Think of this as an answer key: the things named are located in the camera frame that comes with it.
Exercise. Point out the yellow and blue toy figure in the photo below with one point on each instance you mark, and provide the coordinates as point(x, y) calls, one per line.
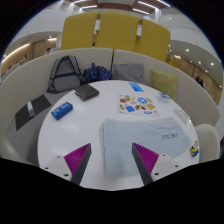
point(194, 149)

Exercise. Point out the white picture sticker sheet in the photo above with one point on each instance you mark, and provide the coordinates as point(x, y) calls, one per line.
point(138, 105)

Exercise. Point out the blue card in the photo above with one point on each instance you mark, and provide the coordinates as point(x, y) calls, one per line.
point(136, 87)

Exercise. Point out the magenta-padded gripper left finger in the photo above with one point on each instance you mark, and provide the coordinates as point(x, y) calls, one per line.
point(76, 159)

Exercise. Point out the grey cushion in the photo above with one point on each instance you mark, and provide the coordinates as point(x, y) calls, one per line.
point(128, 72)

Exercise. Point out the blue rectangular box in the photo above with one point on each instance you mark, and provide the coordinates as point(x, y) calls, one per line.
point(62, 110)

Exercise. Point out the light blue towel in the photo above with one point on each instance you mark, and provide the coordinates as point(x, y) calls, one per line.
point(140, 140)

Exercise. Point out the grey backpack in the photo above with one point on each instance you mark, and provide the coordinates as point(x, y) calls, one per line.
point(65, 75)

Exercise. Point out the clear pack with blue print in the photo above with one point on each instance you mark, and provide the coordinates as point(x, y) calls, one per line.
point(164, 97)

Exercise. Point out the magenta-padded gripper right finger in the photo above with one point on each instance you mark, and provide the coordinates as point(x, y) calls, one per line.
point(148, 159)

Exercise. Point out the ceiling strip lights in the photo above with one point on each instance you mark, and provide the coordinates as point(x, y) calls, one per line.
point(143, 4)

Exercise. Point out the white printed booklet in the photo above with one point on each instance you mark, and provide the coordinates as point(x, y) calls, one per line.
point(182, 115)

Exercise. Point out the cream armchair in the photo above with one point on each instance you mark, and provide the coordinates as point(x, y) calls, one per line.
point(207, 143)

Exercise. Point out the navy blue patterned bag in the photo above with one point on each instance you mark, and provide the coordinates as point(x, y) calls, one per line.
point(97, 73)

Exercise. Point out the curved cream sofa bench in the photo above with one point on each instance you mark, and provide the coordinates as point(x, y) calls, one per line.
point(23, 83)

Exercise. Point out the dark grey wallet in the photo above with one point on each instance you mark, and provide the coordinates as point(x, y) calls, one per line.
point(86, 92)

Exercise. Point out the small white device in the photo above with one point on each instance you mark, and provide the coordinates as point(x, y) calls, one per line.
point(30, 108)

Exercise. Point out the person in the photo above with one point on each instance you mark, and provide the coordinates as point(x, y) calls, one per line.
point(198, 80)
point(202, 82)

